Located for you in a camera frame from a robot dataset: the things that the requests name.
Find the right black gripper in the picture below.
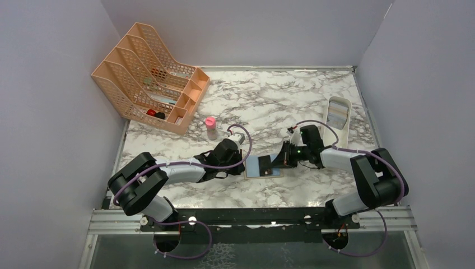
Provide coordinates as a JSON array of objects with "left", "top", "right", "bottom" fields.
[{"left": 269, "top": 140, "right": 310, "bottom": 168}]

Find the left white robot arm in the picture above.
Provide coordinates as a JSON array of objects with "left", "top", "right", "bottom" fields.
[{"left": 108, "top": 133, "right": 245, "bottom": 230}]

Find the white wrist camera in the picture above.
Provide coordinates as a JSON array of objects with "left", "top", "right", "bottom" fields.
[
  {"left": 289, "top": 129, "right": 301, "bottom": 146},
  {"left": 227, "top": 133, "right": 246, "bottom": 147}
]

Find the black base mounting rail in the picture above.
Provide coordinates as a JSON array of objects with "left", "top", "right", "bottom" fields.
[{"left": 140, "top": 207, "right": 360, "bottom": 244}]

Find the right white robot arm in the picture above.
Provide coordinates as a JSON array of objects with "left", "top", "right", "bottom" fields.
[{"left": 270, "top": 125, "right": 409, "bottom": 228}]

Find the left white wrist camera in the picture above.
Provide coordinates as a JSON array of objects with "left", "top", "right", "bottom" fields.
[{"left": 227, "top": 133, "right": 246, "bottom": 147}]

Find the black round object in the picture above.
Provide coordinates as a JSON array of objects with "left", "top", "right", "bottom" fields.
[{"left": 155, "top": 112, "right": 166, "bottom": 119}]

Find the peach mesh file organizer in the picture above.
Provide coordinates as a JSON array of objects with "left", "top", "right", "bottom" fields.
[{"left": 91, "top": 22, "right": 211, "bottom": 135}]

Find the red round object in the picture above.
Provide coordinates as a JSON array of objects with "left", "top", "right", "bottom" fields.
[{"left": 146, "top": 109, "right": 156, "bottom": 117}]

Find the pink capped small bottle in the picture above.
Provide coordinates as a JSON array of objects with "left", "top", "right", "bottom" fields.
[{"left": 204, "top": 117, "right": 218, "bottom": 140}]

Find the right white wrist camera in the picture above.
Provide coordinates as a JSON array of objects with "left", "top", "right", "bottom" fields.
[{"left": 289, "top": 129, "right": 301, "bottom": 146}]

